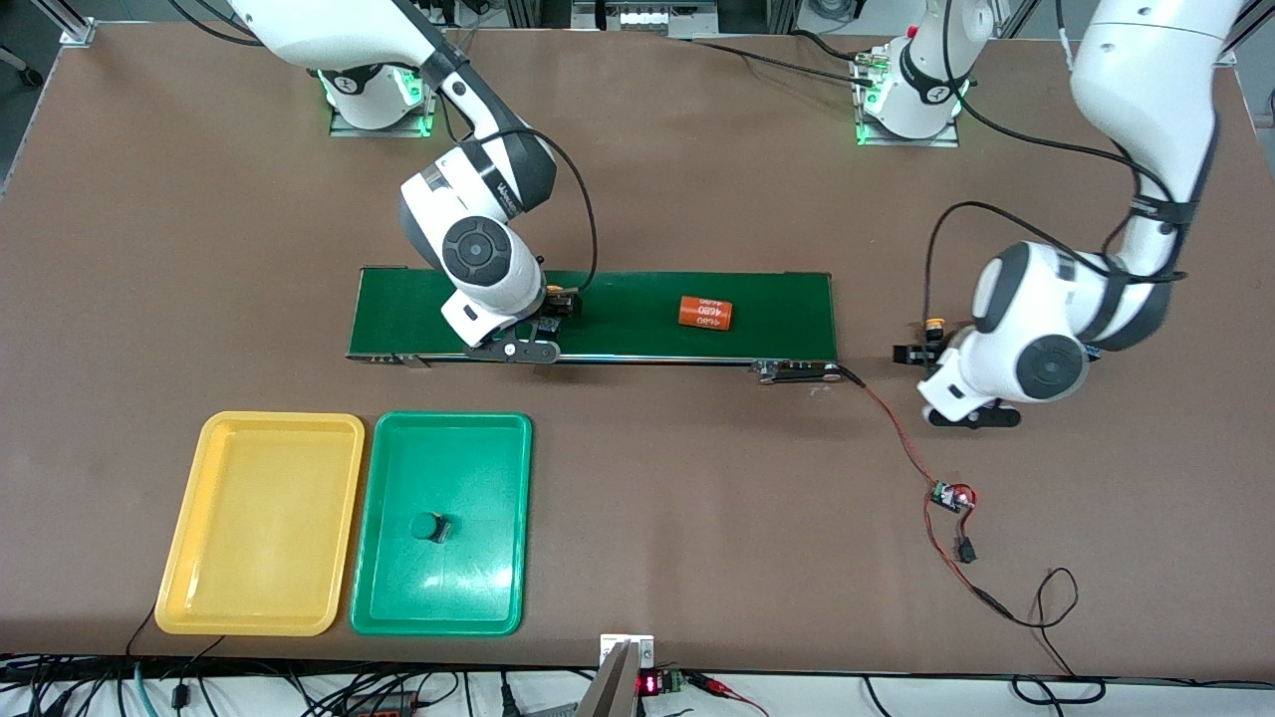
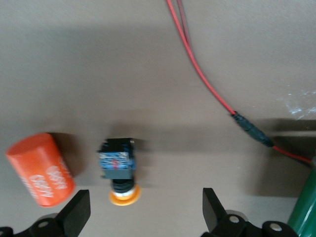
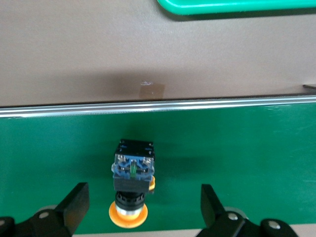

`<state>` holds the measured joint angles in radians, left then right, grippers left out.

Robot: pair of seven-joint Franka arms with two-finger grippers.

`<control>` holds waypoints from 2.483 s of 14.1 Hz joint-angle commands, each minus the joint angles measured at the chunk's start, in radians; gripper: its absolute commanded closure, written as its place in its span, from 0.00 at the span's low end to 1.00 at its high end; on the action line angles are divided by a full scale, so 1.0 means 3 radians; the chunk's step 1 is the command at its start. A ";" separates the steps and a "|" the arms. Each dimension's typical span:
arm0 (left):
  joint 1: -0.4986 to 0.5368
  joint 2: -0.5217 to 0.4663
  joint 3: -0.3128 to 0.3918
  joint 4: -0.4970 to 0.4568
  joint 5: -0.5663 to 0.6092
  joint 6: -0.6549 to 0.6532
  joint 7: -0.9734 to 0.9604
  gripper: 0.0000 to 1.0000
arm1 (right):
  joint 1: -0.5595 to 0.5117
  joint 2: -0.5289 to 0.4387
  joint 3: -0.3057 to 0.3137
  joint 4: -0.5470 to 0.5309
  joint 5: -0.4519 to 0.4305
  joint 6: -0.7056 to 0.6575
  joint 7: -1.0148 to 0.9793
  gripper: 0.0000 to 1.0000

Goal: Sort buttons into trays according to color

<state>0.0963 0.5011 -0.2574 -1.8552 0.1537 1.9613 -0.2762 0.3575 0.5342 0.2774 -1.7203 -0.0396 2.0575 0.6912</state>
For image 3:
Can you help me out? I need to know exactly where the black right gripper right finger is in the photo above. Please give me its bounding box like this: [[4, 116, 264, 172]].
[[196, 184, 250, 237]]

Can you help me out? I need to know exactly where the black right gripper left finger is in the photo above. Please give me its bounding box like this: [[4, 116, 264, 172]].
[[14, 182, 90, 237]]

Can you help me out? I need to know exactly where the yellow push button switch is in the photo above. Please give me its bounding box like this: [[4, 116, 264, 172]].
[[108, 139, 157, 228]]

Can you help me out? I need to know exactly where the green conveyor belt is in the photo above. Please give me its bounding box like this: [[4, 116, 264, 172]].
[[0, 84, 316, 235]]

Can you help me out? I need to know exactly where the brown tape piece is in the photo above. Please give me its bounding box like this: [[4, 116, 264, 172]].
[[139, 83, 165, 100]]

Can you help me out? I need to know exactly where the green plastic tray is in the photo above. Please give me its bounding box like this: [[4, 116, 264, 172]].
[[157, 0, 316, 16]]

